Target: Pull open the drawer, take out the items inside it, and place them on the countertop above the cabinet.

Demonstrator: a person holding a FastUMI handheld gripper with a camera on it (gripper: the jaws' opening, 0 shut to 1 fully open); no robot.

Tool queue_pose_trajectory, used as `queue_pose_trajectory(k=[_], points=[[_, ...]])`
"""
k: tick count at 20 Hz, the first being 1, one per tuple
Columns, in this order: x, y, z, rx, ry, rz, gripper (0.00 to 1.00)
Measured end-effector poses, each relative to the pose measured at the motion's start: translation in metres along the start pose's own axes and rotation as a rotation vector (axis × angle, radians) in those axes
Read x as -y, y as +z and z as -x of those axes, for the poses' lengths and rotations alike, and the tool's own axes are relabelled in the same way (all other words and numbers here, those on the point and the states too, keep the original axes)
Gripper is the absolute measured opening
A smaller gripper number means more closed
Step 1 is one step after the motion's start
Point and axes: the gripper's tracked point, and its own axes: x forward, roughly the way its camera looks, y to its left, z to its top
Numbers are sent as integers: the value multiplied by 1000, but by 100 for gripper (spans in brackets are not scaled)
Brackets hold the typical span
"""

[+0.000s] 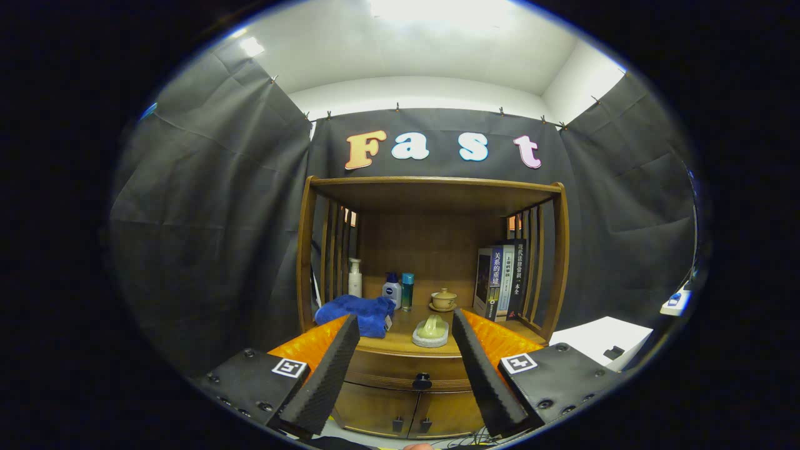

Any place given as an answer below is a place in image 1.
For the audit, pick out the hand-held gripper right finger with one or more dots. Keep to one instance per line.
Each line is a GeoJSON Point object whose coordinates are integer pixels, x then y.
{"type": "Point", "coordinates": [487, 381]}

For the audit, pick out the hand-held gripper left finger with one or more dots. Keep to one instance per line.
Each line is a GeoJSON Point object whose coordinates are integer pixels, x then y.
{"type": "Point", "coordinates": [325, 375]}

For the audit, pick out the wooden drawer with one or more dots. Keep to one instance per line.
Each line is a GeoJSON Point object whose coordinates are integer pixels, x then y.
{"type": "Point", "coordinates": [387, 372]}

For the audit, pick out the black drawer knob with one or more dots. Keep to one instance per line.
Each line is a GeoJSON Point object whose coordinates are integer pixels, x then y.
{"type": "Point", "coordinates": [422, 382]}

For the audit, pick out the green scrub brush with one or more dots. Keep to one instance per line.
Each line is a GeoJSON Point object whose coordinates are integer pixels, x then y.
{"type": "Point", "coordinates": [431, 331]}

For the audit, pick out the wooden countertop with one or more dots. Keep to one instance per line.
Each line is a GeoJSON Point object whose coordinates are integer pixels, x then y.
{"type": "Point", "coordinates": [406, 325]}

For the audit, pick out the white side cabinet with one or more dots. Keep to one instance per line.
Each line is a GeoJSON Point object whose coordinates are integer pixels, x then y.
{"type": "Point", "coordinates": [587, 337]}

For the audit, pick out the wooden cabinet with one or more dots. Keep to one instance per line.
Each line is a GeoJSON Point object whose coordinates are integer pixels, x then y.
{"type": "Point", "coordinates": [431, 250]}

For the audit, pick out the blue towel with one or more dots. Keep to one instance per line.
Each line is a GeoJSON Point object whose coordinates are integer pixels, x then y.
{"type": "Point", "coordinates": [356, 309]}

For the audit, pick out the beige lidded teacup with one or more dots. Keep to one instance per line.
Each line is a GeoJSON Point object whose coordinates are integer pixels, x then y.
{"type": "Point", "coordinates": [444, 301]}

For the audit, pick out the white pump bottle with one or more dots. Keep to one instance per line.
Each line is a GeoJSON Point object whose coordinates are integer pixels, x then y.
{"type": "Point", "coordinates": [355, 281]}

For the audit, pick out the book with blue spine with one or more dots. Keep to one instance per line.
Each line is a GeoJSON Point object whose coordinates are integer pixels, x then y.
{"type": "Point", "coordinates": [484, 281]}

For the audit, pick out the book with pale spine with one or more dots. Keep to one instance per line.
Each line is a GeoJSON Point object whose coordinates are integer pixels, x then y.
{"type": "Point", "coordinates": [507, 281]}

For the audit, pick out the white bottle with blue cap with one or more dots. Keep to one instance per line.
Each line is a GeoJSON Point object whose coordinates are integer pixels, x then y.
{"type": "Point", "coordinates": [392, 294]}

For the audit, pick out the book with black spine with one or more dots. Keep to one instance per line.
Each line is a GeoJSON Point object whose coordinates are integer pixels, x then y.
{"type": "Point", "coordinates": [520, 275]}

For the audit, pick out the teal bottle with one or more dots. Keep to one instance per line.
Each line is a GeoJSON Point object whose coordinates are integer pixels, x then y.
{"type": "Point", "coordinates": [407, 294]}

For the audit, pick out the small blue object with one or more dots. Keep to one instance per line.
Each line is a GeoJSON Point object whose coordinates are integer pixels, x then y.
{"type": "Point", "coordinates": [674, 299]}

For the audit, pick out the white wall shelf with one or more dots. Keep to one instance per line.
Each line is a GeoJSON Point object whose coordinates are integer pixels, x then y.
{"type": "Point", "coordinates": [678, 307]}

